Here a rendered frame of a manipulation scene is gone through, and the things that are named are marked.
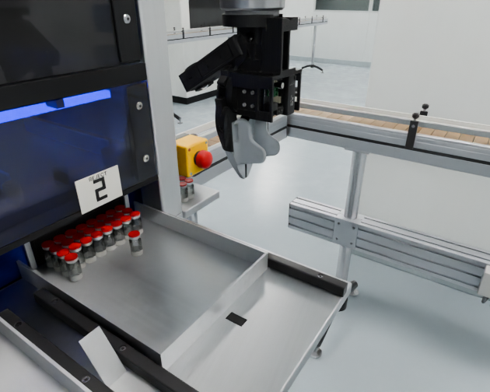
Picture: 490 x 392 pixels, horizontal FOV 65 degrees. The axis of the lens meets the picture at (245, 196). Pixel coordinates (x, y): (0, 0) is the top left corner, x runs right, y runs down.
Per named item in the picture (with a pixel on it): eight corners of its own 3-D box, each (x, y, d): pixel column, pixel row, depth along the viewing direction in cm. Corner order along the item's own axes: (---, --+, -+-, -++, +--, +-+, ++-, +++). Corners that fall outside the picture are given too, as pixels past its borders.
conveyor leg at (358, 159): (323, 309, 171) (344, 146, 135) (331, 298, 177) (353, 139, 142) (342, 317, 166) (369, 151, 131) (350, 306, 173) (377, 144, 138)
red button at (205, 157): (190, 168, 85) (189, 151, 83) (201, 162, 88) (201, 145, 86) (204, 172, 83) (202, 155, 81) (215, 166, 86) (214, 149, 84)
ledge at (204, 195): (143, 202, 95) (141, 195, 94) (179, 183, 104) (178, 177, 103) (185, 218, 88) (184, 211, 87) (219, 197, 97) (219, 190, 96)
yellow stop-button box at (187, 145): (165, 170, 87) (162, 141, 84) (186, 161, 93) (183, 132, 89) (190, 179, 84) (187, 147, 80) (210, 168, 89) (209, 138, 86)
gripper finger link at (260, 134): (272, 185, 53) (274, 119, 49) (237, 175, 56) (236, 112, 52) (283, 177, 55) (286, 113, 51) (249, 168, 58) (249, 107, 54)
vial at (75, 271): (67, 278, 66) (61, 257, 64) (78, 272, 67) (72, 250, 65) (75, 283, 65) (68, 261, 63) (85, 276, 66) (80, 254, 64)
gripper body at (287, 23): (270, 129, 45) (272, 15, 39) (212, 118, 49) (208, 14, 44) (300, 114, 50) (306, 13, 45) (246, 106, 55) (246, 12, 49)
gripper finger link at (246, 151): (260, 194, 50) (260, 125, 46) (224, 183, 53) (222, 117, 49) (271, 185, 53) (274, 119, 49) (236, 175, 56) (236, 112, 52)
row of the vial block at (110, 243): (59, 274, 67) (53, 252, 65) (138, 228, 80) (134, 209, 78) (66, 278, 66) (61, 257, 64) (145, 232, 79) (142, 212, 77)
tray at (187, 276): (21, 277, 66) (15, 260, 65) (137, 215, 86) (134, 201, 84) (162, 373, 50) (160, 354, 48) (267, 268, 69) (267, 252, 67)
